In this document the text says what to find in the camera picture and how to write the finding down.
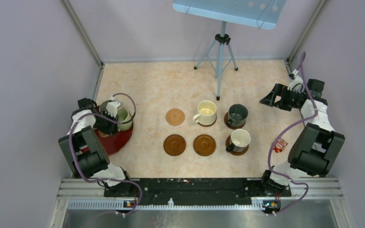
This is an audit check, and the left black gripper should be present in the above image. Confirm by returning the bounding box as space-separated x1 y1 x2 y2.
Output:
93 110 119 135

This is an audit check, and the light green mug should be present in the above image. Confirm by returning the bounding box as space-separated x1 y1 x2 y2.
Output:
117 108 133 131

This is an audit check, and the dark grey cup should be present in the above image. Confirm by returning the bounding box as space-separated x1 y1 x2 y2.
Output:
228 104 248 126

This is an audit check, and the dark wooden coaster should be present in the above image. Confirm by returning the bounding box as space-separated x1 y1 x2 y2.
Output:
225 136 249 156
193 134 216 157
223 112 246 130
197 119 217 127
163 134 186 156

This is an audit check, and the white cup dark inside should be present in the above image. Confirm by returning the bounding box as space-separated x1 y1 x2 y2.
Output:
227 129 251 152

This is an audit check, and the cream mug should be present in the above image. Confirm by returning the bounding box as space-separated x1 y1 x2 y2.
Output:
192 100 217 125

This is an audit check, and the light wooden coaster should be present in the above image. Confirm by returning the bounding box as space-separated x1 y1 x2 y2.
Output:
165 108 185 126

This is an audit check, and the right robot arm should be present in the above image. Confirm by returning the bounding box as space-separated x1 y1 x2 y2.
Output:
259 79 345 196

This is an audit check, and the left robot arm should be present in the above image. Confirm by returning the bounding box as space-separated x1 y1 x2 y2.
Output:
58 98 134 196

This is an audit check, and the grey ribbed cup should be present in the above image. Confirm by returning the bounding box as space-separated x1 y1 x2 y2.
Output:
98 100 110 113

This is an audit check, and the red round tray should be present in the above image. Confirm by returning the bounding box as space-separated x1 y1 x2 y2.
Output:
94 110 134 155

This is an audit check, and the red owl figurine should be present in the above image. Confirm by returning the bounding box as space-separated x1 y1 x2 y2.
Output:
273 138 288 153

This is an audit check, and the blue music stand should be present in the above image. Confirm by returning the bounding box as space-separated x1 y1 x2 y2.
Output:
173 0 288 101

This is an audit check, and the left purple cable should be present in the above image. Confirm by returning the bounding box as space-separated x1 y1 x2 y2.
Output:
68 93 144 218

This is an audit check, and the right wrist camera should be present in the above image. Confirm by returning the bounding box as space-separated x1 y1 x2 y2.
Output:
288 69 304 93

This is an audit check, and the aluminium frame rail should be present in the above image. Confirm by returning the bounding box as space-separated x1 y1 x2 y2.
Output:
49 178 355 228

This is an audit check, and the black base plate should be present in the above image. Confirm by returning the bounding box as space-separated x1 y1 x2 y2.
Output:
99 178 291 207

